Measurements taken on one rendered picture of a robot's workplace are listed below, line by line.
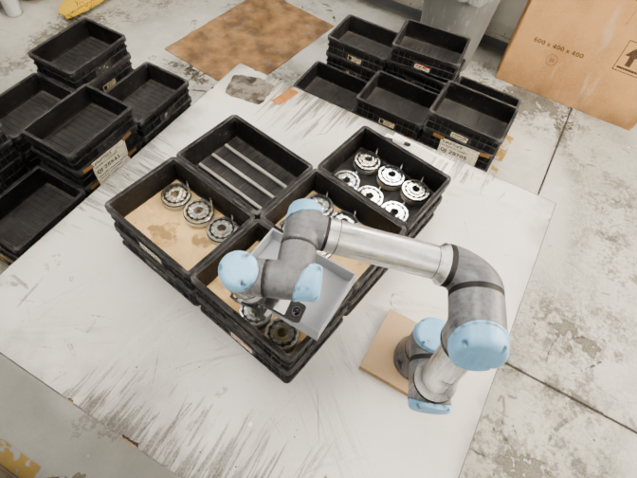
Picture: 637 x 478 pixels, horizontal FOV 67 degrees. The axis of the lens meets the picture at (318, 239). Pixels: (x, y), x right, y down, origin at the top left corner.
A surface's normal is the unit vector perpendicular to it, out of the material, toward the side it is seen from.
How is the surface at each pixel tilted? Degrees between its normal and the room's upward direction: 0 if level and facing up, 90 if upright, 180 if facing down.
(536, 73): 72
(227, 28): 2
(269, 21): 0
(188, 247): 0
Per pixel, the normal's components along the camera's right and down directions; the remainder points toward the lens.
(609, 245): 0.08, -0.55
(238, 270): -0.05, -0.32
